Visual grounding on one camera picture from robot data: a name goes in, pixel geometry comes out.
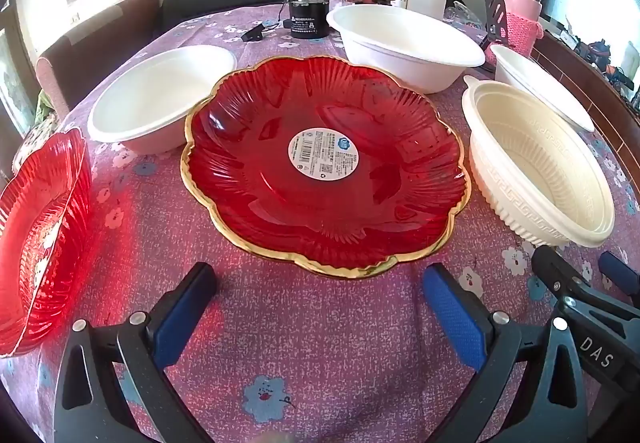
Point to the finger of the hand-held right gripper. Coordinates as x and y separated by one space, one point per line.
620 275
552 268

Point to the brown armchair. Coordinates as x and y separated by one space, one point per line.
100 38

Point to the black motor with white label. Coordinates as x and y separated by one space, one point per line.
306 20

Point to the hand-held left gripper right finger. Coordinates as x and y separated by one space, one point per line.
457 318

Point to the large white bowl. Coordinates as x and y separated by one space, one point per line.
400 38
160 93

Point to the large red gold-rimmed plate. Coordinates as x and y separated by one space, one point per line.
250 148

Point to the pink thermos bottle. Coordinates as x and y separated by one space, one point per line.
520 18

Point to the small red gold-rimmed plate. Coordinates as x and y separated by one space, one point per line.
45 233

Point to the purple floral tablecloth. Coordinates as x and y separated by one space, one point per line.
300 323

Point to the wooden cabinet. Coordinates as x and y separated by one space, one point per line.
590 83

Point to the black power adapter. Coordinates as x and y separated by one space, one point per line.
252 33

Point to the cream ribbed plastic bowl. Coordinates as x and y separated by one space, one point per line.
540 158

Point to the black phone stand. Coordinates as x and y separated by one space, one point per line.
495 18

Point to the patterned cloth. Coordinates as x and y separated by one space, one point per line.
35 138

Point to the green cloth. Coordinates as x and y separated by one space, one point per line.
44 104

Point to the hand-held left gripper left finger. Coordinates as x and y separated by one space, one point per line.
182 318

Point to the small white bowl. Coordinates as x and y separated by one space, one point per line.
540 83

